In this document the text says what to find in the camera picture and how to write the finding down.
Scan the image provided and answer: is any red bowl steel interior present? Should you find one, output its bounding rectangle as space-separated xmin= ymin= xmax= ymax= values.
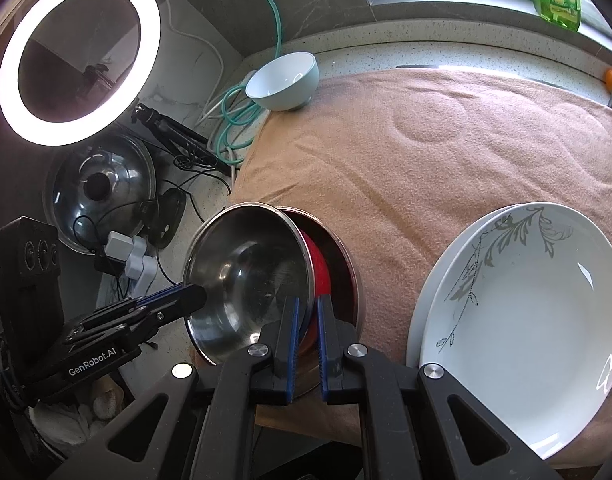
xmin=182 ymin=202 xmax=333 ymax=367

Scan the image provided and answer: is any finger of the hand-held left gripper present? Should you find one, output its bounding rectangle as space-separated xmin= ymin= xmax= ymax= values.
xmin=78 ymin=284 xmax=207 ymax=334

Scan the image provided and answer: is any black tripod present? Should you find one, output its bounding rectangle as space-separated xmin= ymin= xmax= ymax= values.
xmin=131 ymin=102 xmax=234 ymax=178

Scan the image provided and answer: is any white cable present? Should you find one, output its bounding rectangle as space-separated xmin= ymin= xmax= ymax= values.
xmin=121 ymin=0 xmax=227 ymax=126

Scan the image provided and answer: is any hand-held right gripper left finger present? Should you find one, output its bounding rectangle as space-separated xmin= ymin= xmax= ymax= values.
xmin=48 ymin=296 xmax=303 ymax=480

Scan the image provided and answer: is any light blue bowl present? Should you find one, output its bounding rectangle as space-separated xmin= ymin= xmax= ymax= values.
xmin=245 ymin=52 xmax=319 ymax=112

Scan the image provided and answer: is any large steel bowl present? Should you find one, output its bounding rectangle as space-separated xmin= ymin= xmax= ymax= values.
xmin=278 ymin=206 xmax=367 ymax=401

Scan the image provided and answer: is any black oval object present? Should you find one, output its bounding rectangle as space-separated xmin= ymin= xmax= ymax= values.
xmin=148 ymin=187 xmax=187 ymax=251

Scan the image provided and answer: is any white power adapter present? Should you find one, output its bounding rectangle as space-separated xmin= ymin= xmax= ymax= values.
xmin=103 ymin=230 xmax=159 ymax=296

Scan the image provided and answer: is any grey leaf pattern plate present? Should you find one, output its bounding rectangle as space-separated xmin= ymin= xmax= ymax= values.
xmin=418 ymin=202 xmax=612 ymax=461

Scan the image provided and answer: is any peach towel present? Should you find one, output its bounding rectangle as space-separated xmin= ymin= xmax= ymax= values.
xmin=231 ymin=67 xmax=612 ymax=441

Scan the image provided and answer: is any teal hose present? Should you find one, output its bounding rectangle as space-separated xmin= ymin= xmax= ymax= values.
xmin=213 ymin=0 xmax=284 ymax=163

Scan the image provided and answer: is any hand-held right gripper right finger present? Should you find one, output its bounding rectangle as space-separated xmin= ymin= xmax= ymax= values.
xmin=316 ymin=294 xmax=561 ymax=480

